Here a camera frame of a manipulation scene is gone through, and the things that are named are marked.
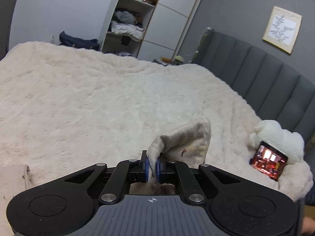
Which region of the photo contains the framed wall picture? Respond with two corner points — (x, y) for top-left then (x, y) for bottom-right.
(263, 6), (302, 54)

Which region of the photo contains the white charging cable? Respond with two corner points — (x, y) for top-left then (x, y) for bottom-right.
(182, 27), (215, 57)

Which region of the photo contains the dark blue bag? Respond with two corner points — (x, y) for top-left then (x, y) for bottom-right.
(59, 31), (99, 51)

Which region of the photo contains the beige dotted garment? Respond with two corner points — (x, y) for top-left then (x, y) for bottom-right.
(0, 165), (32, 236)
(130, 118), (211, 195)

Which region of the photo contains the phone with lit screen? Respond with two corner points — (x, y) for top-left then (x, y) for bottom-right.
(249, 141), (288, 181)

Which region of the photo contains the grey padded headboard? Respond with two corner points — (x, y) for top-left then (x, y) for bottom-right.
(192, 31), (314, 143)

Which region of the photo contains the white wardrobe with shelves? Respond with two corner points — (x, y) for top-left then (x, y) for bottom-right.
(99, 0), (201, 61)

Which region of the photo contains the white plush toy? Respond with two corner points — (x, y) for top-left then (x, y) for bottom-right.
(248, 120), (304, 165)

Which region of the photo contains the cream fluffy bed blanket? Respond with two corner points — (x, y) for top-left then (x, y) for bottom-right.
(1, 41), (313, 200)

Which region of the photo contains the pile of clothes on shelf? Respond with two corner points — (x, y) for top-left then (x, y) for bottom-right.
(108, 9), (145, 41)

